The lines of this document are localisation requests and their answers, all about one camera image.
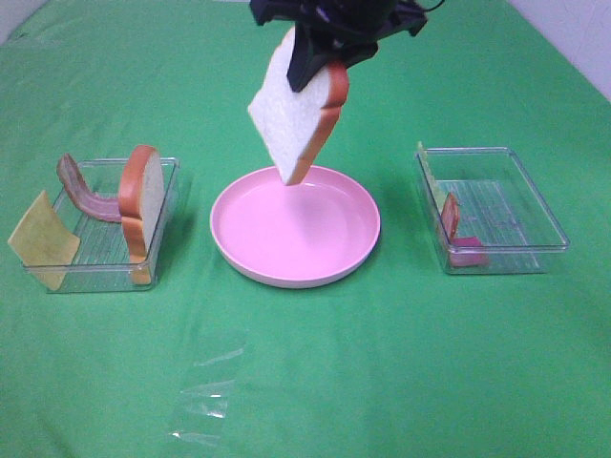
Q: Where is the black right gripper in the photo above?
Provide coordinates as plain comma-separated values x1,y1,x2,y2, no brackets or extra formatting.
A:
249,1,427,93

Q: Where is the white bread slice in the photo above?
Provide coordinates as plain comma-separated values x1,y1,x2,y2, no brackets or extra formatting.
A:
247,27,349,186

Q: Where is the green lettuce leaf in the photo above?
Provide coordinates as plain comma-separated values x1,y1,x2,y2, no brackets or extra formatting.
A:
417,141,447,213

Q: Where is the bacon strip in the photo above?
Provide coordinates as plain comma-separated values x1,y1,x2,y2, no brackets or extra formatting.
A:
56,154,121,223
439,192,490,268

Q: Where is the pink round plate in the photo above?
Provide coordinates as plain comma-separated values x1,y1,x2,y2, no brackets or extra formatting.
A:
209,166,381,289

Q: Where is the left bread slice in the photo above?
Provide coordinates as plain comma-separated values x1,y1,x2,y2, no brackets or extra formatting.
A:
118,145,164,285

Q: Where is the clear right plastic container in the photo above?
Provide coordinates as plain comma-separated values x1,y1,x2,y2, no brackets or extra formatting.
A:
415,146,570,275

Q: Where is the clear plastic container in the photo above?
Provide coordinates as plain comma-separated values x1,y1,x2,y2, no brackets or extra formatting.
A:
23,157,179,294
415,146,570,275

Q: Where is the clear left plastic container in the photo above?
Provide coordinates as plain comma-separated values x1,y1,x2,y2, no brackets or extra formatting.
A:
23,157,179,294

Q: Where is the green tablecloth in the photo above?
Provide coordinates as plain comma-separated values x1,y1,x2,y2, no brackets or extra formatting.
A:
1,1,610,457

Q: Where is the yellow cheese slice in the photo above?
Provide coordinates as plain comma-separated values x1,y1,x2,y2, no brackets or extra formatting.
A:
8,191,80,291

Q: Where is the clear plastic wrap sheet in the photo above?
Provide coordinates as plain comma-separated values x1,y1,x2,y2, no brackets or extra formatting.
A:
161,327,249,457

